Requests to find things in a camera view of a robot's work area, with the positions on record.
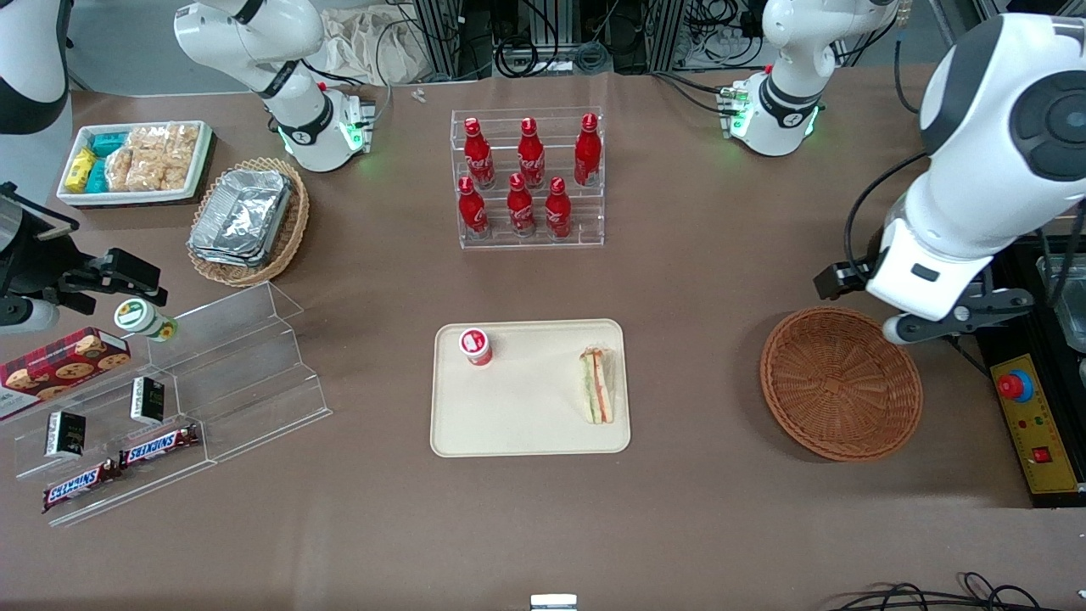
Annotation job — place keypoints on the clear acrylic bottle rack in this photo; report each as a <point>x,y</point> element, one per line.
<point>585,216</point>

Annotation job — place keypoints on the round brown wicker basket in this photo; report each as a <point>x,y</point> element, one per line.
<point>840,386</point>

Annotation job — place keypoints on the red tartan cookie box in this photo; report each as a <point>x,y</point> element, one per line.
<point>59,369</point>

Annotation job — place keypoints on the oval light wicker basket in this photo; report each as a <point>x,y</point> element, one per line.
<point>293,229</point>

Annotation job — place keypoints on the red emergency stop button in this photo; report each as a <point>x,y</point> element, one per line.
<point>1016,386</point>

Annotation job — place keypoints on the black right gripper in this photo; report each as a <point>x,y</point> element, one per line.
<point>32,259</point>

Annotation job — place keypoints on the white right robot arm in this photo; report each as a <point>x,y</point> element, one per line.
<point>246,34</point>

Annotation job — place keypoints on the Snickers chocolate bar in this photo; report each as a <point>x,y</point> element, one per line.
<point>81,485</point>
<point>159,446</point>

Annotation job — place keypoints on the beige cloth bag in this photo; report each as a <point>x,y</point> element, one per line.
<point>365,47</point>

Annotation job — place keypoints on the teal snack packet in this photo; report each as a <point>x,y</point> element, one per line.
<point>109,143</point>
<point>98,176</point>

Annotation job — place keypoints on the green sunflower yogurt bottle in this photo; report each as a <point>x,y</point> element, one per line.
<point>140,317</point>

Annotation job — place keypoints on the yellow snack packet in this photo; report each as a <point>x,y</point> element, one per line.
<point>81,170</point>

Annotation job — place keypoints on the aluminium foil container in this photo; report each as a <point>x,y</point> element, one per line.
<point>242,212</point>
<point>229,260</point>

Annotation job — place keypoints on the red yogurt bottle white cap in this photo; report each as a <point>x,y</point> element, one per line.
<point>476,346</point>

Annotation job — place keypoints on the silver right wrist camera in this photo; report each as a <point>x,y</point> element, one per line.
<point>30,316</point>

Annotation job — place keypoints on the red cola bottle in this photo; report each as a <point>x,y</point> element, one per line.
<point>521,208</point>
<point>479,157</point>
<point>531,157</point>
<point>473,212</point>
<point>557,212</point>
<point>587,153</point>

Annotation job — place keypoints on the clear plastic tray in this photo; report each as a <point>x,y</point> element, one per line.
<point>1069,305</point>

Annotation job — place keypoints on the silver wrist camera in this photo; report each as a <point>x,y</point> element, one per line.
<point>30,316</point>
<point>897,329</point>

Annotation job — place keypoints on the small black box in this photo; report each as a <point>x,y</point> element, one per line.
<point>64,434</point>
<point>148,400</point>

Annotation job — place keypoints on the beige plastic tray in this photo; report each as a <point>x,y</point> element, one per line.
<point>526,407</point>

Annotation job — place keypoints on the clear rice cracker bag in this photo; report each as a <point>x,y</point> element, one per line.
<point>183,142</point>
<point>148,140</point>
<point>121,170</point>
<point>163,174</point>

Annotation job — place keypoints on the white rectangular snack tray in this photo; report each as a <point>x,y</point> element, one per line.
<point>199,165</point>

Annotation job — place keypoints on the clear acrylic step shelf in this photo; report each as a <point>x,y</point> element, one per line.
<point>110,501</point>
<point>254,373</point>

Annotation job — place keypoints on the black box yellow control panel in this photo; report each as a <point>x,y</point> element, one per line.
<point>1039,424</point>

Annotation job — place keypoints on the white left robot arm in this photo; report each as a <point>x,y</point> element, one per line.
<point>976,127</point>

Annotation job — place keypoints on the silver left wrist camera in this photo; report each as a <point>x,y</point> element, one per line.
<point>897,329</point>

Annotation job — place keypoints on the triangle sandwich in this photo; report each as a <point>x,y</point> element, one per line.
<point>597,386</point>

